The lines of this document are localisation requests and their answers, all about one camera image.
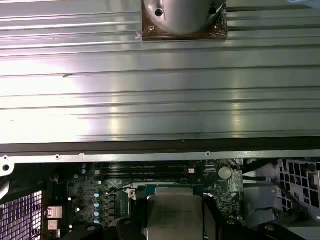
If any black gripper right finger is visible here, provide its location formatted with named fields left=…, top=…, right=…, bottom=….
left=201, top=194, right=305, bottom=240

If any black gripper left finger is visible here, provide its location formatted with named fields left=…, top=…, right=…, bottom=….
left=66, top=192, right=148, bottom=240

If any silver CPU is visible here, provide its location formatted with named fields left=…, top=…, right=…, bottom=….
left=144, top=183, right=204, bottom=240

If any black RAM slot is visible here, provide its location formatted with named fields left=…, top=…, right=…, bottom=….
left=99, top=166, right=187, bottom=171
left=99, top=174, right=187, bottom=180
left=99, top=161, right=187, bottom=167
left=99, top=170, right=187, bottom=176

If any green motherboard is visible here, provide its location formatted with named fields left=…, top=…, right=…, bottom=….
left=46, top=159, right=245, bottom=240

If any round coin battery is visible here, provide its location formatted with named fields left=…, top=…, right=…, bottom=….
left=216, top=165, right=233, bottom=181

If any black PC case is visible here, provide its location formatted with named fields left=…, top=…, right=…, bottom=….
left=0, top=143, right=320, bottom=240

